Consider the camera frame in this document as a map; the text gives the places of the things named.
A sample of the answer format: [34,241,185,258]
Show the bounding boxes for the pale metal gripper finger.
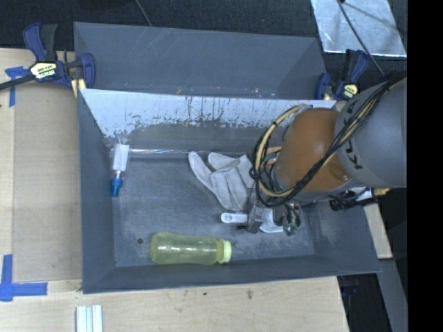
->
[220,205,265,225]
[246,219,285,234]

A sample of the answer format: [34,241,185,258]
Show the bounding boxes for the white work glove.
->
[188,151,257,212]

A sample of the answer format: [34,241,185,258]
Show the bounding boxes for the yellow clear plastic bottle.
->
[150,231,233,266]

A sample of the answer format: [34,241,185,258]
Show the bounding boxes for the grey metal bin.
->
[73,21,383,295]

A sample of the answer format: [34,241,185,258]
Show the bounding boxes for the black cylinder on white bracket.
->
[328,187,390,212]

